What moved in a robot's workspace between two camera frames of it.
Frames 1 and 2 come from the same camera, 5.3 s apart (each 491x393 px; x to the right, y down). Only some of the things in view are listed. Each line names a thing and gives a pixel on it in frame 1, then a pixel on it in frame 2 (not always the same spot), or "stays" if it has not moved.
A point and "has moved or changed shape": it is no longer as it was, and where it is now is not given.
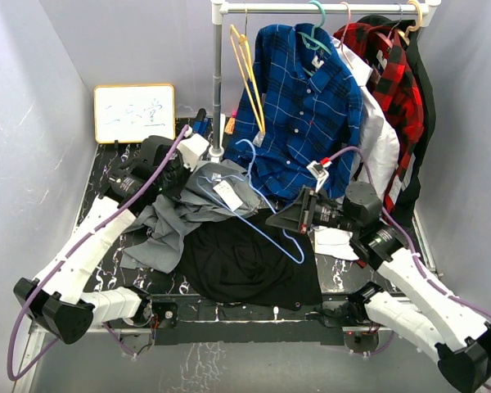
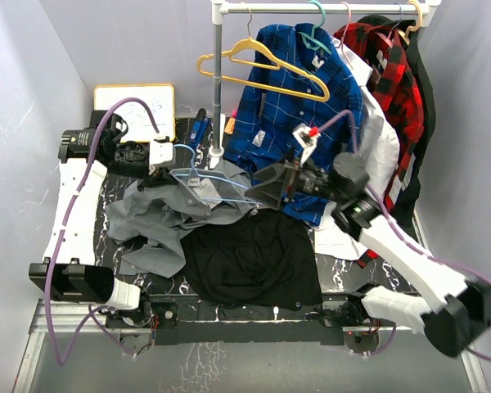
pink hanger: [341, 42] stays
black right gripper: [295, 217] -> [276, 177]
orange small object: [230, 126] stays
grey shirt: [215, 188] has moved or changed shape
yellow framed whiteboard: [128, 114] stays
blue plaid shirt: [303, 114] stays
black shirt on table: [250, 260] stays
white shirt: [378, 163] stays
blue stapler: [202, 124] stays
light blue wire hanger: [203, 178] -> [198, 173]
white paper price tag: [231, 199] -> [207, 189]
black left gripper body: [173, 181] -> [128, 164]
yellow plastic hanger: [244, 44] -> [262, 65]
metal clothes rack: [219, 8] stays
